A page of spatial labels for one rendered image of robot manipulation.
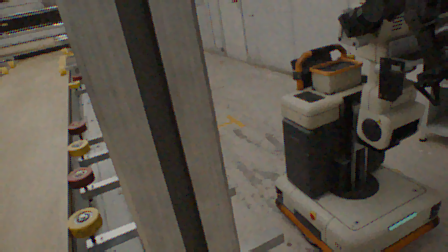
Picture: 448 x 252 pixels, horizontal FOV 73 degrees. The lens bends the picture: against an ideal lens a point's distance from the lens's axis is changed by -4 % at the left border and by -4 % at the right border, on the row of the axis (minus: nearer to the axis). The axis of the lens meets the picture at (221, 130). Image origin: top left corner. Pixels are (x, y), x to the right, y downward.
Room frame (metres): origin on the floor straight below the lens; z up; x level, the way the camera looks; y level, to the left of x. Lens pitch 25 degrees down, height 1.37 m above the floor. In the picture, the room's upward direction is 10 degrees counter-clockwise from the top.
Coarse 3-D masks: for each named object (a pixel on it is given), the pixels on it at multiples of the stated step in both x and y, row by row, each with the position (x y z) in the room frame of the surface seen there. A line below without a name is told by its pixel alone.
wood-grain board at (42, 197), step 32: (32, 64) 3.82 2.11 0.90; (0, 96) 2.31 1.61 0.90; (32, 96) 2.11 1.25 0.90; (64, 96) 1.93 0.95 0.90; (0, 128) 1.51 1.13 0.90; (32, 128) 1.42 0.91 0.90; (64, 128) 1.33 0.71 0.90; (0, 160) 1.10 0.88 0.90; (32, 160) 1.04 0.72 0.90; (64, 160) 0.99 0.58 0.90; (0, 192) 0.84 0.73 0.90; (32, 192) 0.81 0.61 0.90; (64, 192) 0.77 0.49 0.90; (0, 224) 0.67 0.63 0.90; (32, 224) 0.64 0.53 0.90; (64, 224) 0.62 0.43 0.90
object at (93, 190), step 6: (108, 180) 0.89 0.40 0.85; (114, 180) 0.89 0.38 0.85; (90, 186) 0.87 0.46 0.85; (96, 186) 0.87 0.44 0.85; (102, 186) 0.87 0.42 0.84; (108, 186) 0.87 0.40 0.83; (114, 186) 0.88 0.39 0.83; (120, 186) 0.89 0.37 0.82; (84, 192) 0.85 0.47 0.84; (90, 192) 0.85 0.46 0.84; (96, 192) 0.86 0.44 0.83; (102, 192) 0.87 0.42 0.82; (84, 198) 0.84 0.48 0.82; (90, 198) 0.86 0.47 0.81
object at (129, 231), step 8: (232, 184) 0.78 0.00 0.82; (232, 192) 0.76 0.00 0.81; (128, 224) 0.68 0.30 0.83; (112, 232) 0.65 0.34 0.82; (120, 232) 0.65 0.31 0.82; (128, 232) 0.65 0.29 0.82; (136, 232) 0.66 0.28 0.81; (88, 240) 0.64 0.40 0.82; (96, 240) 0.63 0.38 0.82; (104, 240) 0.63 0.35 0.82; (112, 240) 0.63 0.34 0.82; (120, 240) 0.64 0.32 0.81; (128, 240) 0.65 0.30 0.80; (88, 248) 0.61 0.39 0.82; (96, 248) 0.62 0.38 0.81; (104, 248) 0.62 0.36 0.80
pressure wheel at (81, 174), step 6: (84, 168) 0.89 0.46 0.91; (90, 168) 0.88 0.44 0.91; (72, 174) 0.87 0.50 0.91; (78, 174) 0.86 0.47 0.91; (84, 174) 0.85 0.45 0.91; (90, 174) 0.85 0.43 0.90; (72, 180) 0.83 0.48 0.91; (78, 180) 0.83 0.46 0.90; (84, 180) 0.83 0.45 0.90; (90, 180) 0.85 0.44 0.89; (72, 186) 0.83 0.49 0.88; (78, 186) 0.82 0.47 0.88; (84, 186) 0.83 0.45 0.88
